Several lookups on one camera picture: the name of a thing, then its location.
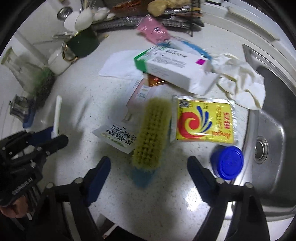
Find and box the pink plastic bag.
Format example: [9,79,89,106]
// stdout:
[137,16,171,45]

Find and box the person's left hand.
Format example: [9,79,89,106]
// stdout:
[1,196,29,218]

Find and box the white plastic stick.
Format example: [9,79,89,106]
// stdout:
[51,95,62,138]

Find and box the stainless steel sink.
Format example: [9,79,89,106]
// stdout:
[233,44,295,221]

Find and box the blue bottle cap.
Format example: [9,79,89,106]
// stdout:
[210,146,244,180]

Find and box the clear glass jar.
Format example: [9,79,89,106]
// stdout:
[1,47,42,95]

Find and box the white sachet black text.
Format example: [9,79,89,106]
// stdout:
[92,121,137,154]

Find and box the white mug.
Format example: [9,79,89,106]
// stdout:
[48,47,71,75]

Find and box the yellow scrub brush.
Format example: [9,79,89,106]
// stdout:
[132,97,171,188]

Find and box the green gold mug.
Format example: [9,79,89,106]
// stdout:
[62,27,100,62]

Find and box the flat white paper sheet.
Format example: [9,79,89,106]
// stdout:
[99,50,143,80]

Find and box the yellow yeast packet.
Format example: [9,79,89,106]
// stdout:
[170,95,238,146]

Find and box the pink white leaflet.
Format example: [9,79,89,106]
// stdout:
[123,77,153,123]

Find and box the white eggshell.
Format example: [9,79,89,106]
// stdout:
[75,8,93,32]

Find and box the small orange wrapper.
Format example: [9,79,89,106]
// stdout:
[147,74,167,87]

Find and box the small steel bowl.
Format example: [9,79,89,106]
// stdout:
[57,6,73,20]

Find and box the crumpled white paper towel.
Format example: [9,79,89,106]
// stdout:
[211,53,266,110]

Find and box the white green medicine box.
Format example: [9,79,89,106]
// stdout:
[134,46,219,96]

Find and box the yellow sponge cloth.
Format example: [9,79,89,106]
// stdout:
[147,0,191,16]

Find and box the black wire dish rack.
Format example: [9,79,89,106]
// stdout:
[92,1,205,36]

